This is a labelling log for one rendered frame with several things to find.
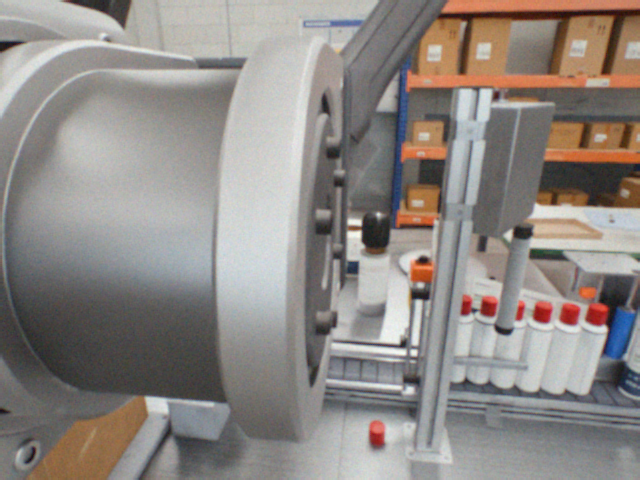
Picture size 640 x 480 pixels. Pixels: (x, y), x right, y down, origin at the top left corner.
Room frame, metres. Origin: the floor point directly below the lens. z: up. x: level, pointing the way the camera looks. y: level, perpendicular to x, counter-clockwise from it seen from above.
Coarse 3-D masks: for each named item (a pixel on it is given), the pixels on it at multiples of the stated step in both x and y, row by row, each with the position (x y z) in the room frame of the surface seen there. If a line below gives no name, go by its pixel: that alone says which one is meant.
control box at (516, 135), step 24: (504, 120) 0.56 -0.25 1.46; (528, 120) 0.58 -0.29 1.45; (504, 144) 0.56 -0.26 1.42; (528, 144) 0.59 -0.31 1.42; (504, 168) 0.55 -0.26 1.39; (528, 168) 0.61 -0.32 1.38; (480, 192) 0.57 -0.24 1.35; (504, 192) 0.55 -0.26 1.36; (528, 192) 0.63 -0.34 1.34; (480, 216) 0.57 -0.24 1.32; (504, 216) 0.55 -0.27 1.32; (528, 216) 0.65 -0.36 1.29
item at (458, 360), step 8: (336, 352) 0.72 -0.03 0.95; (344, 352) 0.72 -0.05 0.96; (352, 352) 0.72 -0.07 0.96; (360, 352) 0.71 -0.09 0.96; (368, 352) 0.71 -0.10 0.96; (376, 352) 0.71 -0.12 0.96; (384, 352) 0.71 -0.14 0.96; (392, 352) 0.71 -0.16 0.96; (400, 352) 0.71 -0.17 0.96; (456, 360) 0.69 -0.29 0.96; (464, 360) 0.68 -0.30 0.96; (472, 360) 0.68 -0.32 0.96; (480, 360) 0.68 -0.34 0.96; (488, 360) 0.68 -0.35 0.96; (496, 360) 0.68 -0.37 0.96; (504, 360) 0.68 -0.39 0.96; (504, 368) 0.67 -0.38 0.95; (512, 368) 0.67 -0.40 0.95; (520, 368) 0.67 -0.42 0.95
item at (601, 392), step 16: (336, 368) 0.76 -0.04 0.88; (352, 368) 0.76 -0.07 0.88; (368, 368) 0.76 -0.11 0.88; (384, 368) 0.76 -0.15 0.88; (400, 368) 0.76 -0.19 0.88; (384, 384) 0.71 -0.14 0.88; (400, 384) 0.70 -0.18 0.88; (464, 384) 0.70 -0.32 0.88; (592, 384) 0.70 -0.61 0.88; (608, 384) 0.70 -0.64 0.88; (560, 400) 0.66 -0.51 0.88; (576, 400) 0.65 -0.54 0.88; (592, 400) 0.65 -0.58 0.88; (608, 400) 0.65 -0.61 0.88; (624, 400) 0.65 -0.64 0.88
